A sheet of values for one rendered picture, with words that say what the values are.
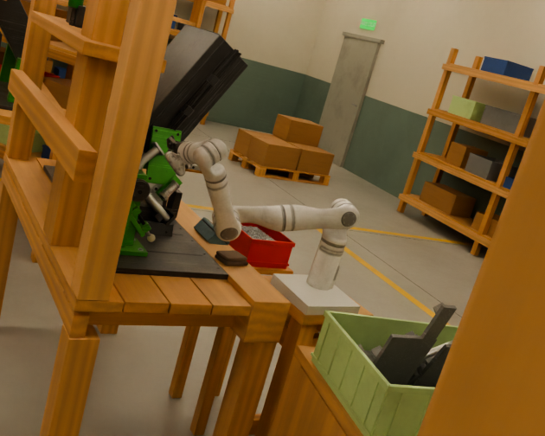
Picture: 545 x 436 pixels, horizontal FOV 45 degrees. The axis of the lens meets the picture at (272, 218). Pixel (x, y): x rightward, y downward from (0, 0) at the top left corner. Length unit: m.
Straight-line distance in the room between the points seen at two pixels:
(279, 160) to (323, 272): 6.31
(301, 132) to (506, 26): 2.96
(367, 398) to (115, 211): 0.83
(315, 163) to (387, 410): 7.38
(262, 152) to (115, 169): 6.81
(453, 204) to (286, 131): 2.47
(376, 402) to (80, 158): 1.00
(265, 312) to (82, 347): 0.58
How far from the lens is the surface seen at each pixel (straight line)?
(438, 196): 8.55
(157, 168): 2.48
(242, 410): 2.32
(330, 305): 2.29
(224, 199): 2.10
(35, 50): 3.09
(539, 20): 8.83
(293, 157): 8.75
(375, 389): 1.76
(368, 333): 2.12
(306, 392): 2.07
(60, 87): 5.63
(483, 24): 9.47
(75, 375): 2.01
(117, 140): 1.74
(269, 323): 2.16
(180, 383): 3.18
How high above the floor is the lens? 1.68
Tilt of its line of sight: 15 degrees down
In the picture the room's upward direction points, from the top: 16 degrees clockwise
